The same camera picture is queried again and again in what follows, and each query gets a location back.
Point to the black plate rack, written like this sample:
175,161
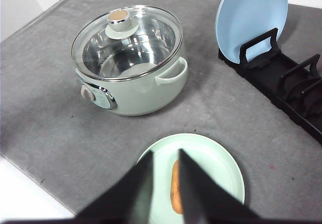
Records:
297,86

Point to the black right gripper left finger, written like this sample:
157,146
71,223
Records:
127,201

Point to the blue plate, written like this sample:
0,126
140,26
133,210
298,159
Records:
241,21

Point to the brown potato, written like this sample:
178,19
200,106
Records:
176,197

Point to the green electric steamer pot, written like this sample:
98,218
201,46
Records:
145,95

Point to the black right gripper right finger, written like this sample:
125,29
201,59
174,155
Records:
205,202

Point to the green plate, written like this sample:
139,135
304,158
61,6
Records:
213,157

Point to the glass pot lid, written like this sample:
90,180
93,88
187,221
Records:
126,42

